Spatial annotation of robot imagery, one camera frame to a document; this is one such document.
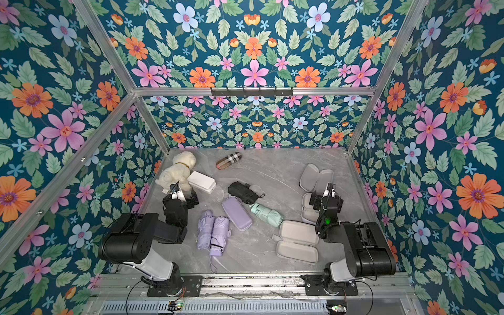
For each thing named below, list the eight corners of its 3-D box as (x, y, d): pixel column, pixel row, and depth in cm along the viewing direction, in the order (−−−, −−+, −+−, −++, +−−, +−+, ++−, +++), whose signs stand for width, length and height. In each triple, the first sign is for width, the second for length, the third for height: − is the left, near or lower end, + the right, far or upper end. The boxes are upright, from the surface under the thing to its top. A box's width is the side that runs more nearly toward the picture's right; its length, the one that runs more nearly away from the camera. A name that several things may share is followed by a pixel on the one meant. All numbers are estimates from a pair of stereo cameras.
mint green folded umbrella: (249, 213, 94) (249, 209, 91) (256, 204, 97) (255, 200, 95) (277, 228, 89) (278, 225, 86) (283, 218, 92) (283, 215, 89)
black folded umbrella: (227, 192, 102) (226, 188, 99) (237, 181, 107) (236, 177, 104) (254, 208, 96) (254, 204, 93) (263, 196, 101) (263, 192, 98)
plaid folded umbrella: (219, 171, 111) (217, 167, 108) (215, 165, 114) (213, 162, 111) (242, 158, 117) (241, 154, 115) (238, 153, 120) (237, 150, 117)
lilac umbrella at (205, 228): (195, 249, 84) (192, 246, 81) (203, 212, 94) (201, 209, 92) (210, 249, 84) (208, 246, 81) (216, 212, 94) (215, 209, 92)
